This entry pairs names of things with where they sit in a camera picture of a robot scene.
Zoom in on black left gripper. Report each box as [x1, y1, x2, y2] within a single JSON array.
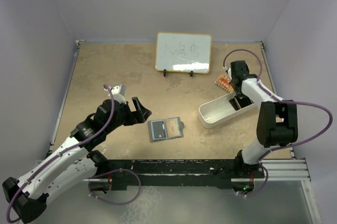
[[105, 97, 150, 134]]

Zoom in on grey card holder wallet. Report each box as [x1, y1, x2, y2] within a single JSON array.
[[147, 117, 185, 142]]

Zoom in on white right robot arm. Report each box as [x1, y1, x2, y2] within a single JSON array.
[[228, 60, 298, 177]]

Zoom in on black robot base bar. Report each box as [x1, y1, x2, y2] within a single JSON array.
[[86, 150, 264, 191]]

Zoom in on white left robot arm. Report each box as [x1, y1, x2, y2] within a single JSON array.
[[2, 97, 151, 223]]

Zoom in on white box with cards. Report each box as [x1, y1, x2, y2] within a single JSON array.
[[230, 94, 255, 117]]

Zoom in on small whiteboard with writing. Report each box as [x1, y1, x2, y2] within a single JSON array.
[[155, 32, 212, 74]]

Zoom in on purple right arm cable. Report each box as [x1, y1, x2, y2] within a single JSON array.
[[223, 49, 333, 164]]

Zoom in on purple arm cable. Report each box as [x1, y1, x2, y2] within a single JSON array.
[[6, 84, 115, 222], [223, 49, 333, 164]]

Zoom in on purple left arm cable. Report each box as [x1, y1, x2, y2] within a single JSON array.
[[6, 84, 115, 222]]

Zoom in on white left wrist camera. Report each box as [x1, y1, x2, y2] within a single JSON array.
[[104, 84, 126, 104]]

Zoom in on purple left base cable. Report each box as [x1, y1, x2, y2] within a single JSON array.
[[88, 167, 141, 205]]

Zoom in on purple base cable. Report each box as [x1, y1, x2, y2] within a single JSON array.
[[88, 167, 141, 205], [236, 166, 269, 198]]

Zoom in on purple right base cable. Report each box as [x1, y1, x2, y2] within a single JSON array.
[[236, 166, 269, 198]]

